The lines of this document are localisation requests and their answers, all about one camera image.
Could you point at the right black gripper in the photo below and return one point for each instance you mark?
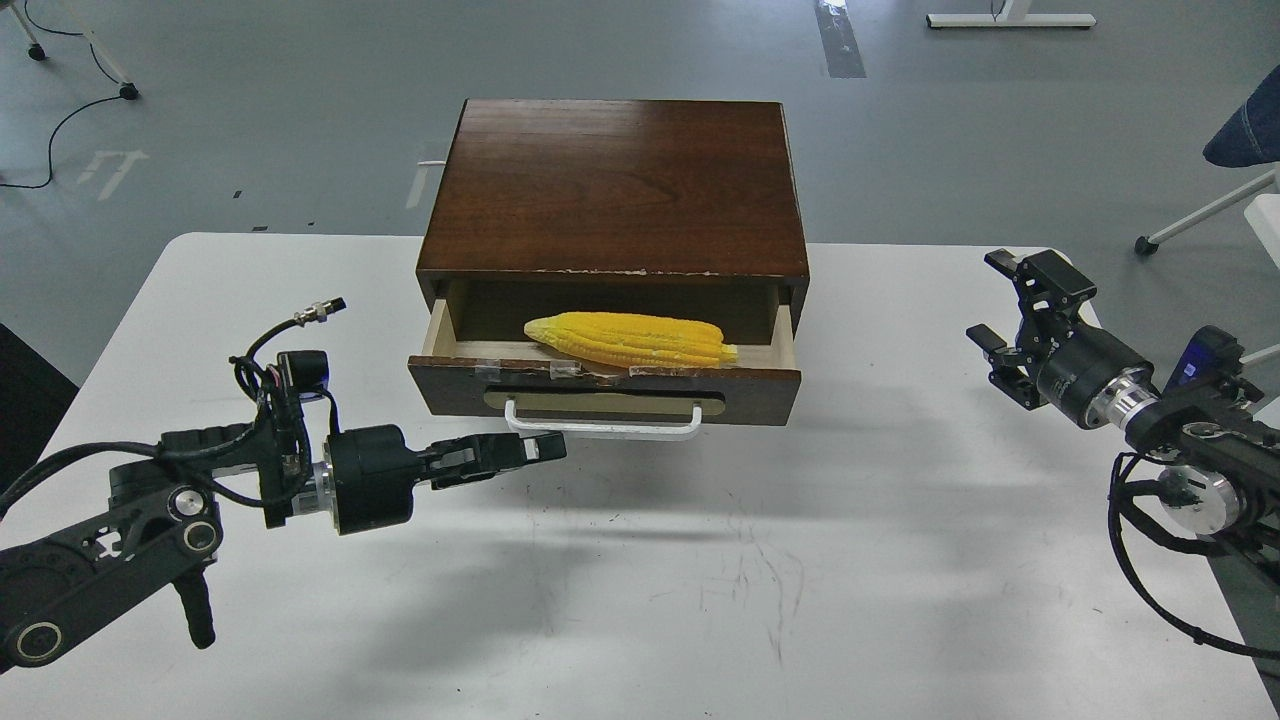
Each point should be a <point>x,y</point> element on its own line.
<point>1051,292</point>

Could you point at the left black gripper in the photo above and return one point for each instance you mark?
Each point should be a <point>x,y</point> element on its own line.
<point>373,471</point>

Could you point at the light wood drawer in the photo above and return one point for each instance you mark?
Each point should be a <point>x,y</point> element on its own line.
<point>476,354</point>

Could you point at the yellow corn cob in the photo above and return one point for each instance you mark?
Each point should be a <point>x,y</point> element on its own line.
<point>625,339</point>

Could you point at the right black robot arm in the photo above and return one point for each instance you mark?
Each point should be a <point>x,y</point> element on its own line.
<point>1220,476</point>

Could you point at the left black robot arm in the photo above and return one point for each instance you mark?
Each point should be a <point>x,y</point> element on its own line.
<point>163,523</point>

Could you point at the white chair base leg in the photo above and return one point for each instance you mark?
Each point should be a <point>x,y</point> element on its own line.
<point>1148,244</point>

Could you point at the white table foot bar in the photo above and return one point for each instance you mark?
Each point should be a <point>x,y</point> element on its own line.
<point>1010,15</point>

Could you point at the dark wooden cabinet box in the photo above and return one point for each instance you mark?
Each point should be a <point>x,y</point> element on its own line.
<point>691,203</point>

